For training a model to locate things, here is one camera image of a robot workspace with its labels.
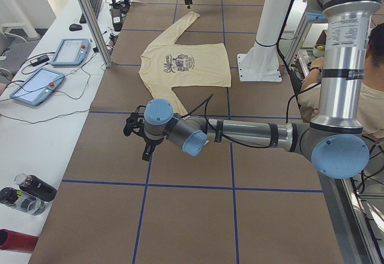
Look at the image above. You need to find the seated person in beige shirt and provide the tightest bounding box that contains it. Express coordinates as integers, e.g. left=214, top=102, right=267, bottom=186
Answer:
left=299, top=22, right=384, bottom=140

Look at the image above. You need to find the black power adapter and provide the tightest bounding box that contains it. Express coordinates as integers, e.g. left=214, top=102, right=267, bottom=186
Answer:
left=30, top=54, right=50, bottom=67

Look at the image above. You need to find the beige long-sleeve printed shirt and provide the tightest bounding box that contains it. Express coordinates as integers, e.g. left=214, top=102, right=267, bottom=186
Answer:
left=139, top=11, right=232, bottom=115

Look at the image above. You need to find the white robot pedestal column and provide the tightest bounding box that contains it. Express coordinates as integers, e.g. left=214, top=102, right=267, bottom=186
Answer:
left=237, top=0, right=294, bottom=82

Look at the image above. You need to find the blue teach pendant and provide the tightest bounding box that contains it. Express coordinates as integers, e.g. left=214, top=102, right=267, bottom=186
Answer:
left=50, top=38, right=90, bottom=67
left=10, top=67, right=65, bottom=106

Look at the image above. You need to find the aluminium frame post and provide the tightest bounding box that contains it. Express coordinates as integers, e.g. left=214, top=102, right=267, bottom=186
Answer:
left=78, top=0, right=112, bottom=68

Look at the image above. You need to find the clear bottle black lid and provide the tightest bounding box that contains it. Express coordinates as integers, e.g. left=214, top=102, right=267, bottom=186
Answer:
left=1, top=187, right=46, bottom=216

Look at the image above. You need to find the black water bottle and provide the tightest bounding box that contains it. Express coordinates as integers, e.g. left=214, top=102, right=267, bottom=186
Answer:
left=14, top=173, right=57, bottom=202

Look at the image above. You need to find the black computer mouse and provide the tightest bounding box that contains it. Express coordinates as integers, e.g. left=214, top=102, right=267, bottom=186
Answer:
left=68, top=23, right=83, bottom=32

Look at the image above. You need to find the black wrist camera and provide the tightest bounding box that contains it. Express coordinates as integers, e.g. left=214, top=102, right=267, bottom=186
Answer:
left=123, top=105, right=146, bottom=137

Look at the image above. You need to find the black computer keyboard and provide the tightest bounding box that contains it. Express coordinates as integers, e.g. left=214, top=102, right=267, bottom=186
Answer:
left=79, top=0, right=103, bottom=24

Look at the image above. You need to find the lower blue teach pendant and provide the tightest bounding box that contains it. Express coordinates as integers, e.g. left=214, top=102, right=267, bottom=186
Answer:
left=10, top=67, right=65, bottom=106

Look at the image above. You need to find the red cylindrical bottle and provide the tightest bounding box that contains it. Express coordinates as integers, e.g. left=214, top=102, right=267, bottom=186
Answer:
left=1, top=229, right=39, bottom=254

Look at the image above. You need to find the upper blue teach pendant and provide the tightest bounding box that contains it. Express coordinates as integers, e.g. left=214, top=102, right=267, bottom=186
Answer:
left=50, top=38, right=90, bottom=67

